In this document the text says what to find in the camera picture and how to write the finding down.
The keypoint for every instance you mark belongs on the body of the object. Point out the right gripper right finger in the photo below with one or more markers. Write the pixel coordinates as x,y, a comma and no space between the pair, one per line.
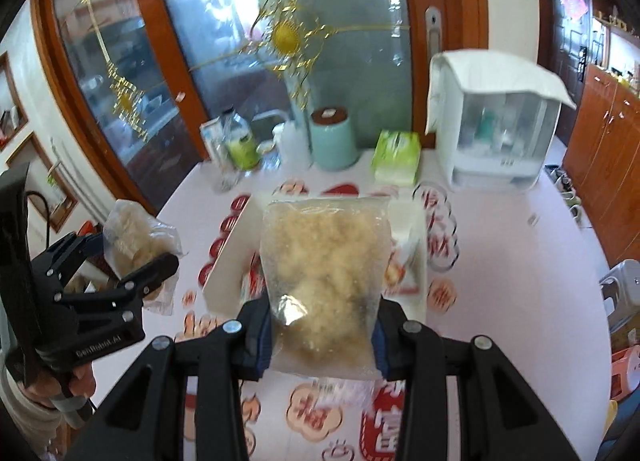
501,417

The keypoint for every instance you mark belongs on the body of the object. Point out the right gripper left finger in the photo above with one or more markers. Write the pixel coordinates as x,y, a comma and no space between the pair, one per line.
142,417

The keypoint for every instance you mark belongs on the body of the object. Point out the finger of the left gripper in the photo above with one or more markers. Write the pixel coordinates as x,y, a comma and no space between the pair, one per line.
129,292
59,263

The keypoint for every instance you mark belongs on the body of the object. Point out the pale floss cake packet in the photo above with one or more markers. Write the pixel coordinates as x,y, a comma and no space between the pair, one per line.
132,237
324,261

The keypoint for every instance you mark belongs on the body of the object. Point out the red apple snack packet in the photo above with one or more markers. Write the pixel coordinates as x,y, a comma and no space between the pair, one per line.
402,276

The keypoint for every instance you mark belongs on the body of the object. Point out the clear barcode bread packet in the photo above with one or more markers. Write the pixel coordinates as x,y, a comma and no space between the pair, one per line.
344,393

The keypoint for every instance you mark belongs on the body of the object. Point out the clear drinking glass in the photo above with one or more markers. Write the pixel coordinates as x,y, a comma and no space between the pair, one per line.
225,180

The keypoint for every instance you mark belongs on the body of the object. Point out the white plastic storage bin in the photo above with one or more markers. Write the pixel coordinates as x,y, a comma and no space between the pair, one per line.
224,294

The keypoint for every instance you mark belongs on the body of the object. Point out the white blue carton box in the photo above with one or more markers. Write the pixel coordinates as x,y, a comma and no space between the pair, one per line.
212,134

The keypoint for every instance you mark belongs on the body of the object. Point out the green label glass bottle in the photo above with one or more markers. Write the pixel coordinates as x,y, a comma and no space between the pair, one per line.
239,140

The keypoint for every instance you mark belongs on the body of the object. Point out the small glass jar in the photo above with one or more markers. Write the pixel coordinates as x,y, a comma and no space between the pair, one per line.
269,155

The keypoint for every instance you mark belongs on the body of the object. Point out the white squeeze bottle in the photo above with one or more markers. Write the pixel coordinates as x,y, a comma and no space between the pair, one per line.
289,137

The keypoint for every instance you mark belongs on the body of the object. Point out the teal ceramic canister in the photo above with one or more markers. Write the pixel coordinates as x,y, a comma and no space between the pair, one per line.
333,141

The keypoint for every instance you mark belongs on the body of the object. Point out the wooden cabinet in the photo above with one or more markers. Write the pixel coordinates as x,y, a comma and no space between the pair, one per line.
602,160

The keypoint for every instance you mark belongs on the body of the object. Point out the green tissue pack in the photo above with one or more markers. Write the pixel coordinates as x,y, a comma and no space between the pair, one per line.
396,158

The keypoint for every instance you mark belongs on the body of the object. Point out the white countertop appliance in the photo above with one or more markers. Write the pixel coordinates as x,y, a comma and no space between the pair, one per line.
494,115

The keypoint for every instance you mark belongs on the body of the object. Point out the door handle plate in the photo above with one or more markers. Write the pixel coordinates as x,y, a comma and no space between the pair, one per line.
433,31

